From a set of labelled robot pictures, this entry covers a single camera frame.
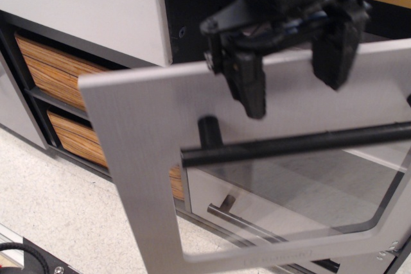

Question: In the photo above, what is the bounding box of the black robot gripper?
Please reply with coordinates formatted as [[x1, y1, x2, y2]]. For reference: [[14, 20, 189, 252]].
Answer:
[[200, 0, 369, 119]]

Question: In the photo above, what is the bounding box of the grey toy oven door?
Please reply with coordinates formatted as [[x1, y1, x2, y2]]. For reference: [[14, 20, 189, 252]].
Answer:
[[79, 39, 410, 273]]

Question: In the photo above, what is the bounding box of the grey lower oven drawer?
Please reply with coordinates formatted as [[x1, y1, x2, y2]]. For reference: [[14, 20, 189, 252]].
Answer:
[[184, 167, 399, 274]]

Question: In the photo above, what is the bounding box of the lower wood-grain storage bin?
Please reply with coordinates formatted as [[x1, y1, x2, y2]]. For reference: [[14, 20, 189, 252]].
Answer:
[[47, 110, 108, 168]]

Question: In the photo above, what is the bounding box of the wood-grain storage bin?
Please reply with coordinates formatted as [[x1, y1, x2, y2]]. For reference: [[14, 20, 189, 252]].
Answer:
[[47, 110, 108, 168], [15, 33, 107, 111]]

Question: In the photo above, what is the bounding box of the upper wood-grain storage bin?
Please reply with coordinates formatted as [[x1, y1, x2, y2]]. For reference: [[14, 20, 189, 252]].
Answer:
[[15, 33, 107, 111]]

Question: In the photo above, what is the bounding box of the black oven door handle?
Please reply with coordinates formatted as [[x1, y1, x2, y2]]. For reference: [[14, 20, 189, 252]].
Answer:
[[180, 114, 410, 168]]

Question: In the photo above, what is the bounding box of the black drawer handle bar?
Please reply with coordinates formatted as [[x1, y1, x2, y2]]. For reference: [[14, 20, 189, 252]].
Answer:
[[207, 195, 341, 273]]

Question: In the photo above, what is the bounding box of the dark grey shelf frame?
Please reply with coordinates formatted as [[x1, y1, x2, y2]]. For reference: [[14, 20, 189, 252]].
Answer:
[[1, 12, 148, 180]]

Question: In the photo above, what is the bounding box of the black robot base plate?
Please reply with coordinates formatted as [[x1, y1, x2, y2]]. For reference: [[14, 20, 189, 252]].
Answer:
[[1, 239, 80, 274]]

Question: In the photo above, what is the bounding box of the black braided cable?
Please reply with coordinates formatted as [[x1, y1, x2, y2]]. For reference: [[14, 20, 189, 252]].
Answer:
[[0, 241, 49, 274]]

